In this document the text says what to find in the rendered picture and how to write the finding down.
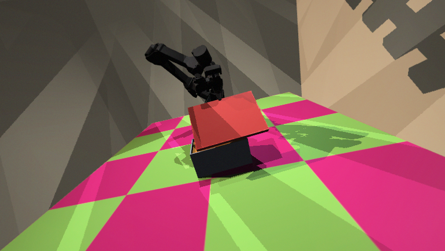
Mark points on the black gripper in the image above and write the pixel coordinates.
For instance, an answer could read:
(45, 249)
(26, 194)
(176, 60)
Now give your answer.
(215, 82)

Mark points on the red box lid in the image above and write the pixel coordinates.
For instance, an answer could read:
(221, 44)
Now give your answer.
(223, 121)

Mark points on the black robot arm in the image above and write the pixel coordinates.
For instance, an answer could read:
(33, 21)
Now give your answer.
(159, 54)

